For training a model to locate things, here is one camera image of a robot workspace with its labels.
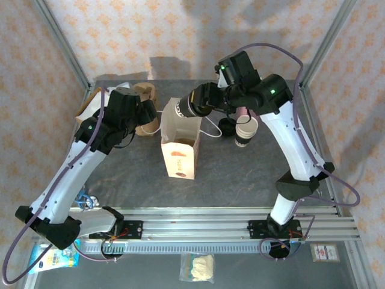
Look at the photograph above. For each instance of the aluminium frame post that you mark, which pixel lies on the aluminium frame post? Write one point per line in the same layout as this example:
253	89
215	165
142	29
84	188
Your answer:
329	42
60	42

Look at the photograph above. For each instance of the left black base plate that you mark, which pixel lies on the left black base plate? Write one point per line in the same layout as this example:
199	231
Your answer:
132	228

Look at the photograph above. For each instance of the stack of black cup lids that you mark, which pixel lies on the stack of black cup lids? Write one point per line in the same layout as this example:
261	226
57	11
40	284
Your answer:
227	127

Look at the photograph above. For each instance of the aluminium table side rail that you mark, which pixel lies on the aluminium table side rail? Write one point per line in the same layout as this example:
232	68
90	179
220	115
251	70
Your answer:
314	132
30	286

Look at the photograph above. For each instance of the printed white paper bag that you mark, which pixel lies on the printed white paper bag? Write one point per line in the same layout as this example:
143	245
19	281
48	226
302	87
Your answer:
180	162

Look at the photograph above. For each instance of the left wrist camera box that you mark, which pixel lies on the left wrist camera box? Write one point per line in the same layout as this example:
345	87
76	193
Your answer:
123	86

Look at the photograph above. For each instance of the black sleeved paper coffee cup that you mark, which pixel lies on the black sleeved paper coffee cup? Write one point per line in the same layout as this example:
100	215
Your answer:
183	110

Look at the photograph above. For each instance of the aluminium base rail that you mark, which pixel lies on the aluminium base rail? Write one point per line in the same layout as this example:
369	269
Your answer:
195	222

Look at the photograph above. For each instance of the pink straw holder cup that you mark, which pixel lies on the pink straw holder cup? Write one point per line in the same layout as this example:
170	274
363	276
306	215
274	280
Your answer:
243	112

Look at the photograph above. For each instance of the small brown framed sachet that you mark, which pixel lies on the small brown framed sachet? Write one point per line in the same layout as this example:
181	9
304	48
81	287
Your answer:
325	253

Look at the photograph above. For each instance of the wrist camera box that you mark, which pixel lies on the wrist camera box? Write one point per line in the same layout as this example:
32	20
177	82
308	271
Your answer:
222	81
123	86

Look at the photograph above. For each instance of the stack of white napkins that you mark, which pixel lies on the stack of white napkins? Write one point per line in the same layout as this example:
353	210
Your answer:
93	103

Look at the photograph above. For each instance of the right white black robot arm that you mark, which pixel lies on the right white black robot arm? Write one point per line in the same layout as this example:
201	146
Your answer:
288	144

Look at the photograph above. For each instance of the clear bag of pale snacks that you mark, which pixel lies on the clear bag of pale snacks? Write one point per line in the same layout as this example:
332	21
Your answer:
200	268

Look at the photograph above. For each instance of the blue white snack packet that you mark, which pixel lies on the blue white snack packet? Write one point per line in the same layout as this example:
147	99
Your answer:
60	262

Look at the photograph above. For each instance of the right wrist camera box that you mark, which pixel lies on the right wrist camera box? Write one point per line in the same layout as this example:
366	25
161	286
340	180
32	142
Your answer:
222	81

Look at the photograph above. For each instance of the small silver metal fitting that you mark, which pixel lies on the small silver metal fitting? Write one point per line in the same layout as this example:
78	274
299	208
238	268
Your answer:
95	200

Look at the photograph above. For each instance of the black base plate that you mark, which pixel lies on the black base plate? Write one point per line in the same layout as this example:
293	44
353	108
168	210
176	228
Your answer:
258	228
132	228

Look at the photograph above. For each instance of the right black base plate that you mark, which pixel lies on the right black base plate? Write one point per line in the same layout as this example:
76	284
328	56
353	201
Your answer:
258	228

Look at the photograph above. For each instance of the stack of paper cups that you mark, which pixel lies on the stack of paper cups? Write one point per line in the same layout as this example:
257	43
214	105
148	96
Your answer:
246	132

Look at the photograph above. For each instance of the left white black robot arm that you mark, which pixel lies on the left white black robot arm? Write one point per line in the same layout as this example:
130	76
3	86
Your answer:
66	180

